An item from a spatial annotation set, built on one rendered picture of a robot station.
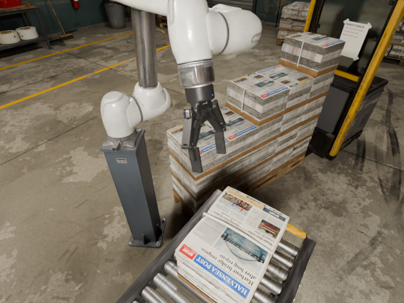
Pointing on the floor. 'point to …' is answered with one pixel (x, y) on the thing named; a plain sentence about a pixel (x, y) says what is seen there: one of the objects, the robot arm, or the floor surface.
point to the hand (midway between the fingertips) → (210, 158)
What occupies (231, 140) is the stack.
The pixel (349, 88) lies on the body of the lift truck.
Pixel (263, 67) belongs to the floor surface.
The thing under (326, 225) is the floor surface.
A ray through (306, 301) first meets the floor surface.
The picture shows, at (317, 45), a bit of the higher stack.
